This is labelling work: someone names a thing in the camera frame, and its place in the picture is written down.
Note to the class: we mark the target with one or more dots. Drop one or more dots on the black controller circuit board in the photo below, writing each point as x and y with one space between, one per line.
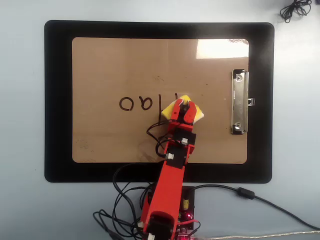
188 202

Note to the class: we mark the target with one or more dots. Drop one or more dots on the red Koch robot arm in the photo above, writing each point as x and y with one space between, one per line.
168 185

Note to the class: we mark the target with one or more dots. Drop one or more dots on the silver metal clipboard clip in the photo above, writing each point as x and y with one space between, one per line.
239 102

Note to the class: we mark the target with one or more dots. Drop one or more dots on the yellow sponge with black knob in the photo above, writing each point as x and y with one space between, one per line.
168 111

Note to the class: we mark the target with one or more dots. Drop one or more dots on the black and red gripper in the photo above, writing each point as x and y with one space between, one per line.
183 135

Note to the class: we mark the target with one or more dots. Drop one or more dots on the brown clipboard board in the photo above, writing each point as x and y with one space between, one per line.
125 62

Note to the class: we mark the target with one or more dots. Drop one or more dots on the black rectangular desk mat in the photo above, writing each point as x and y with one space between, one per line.
57 100

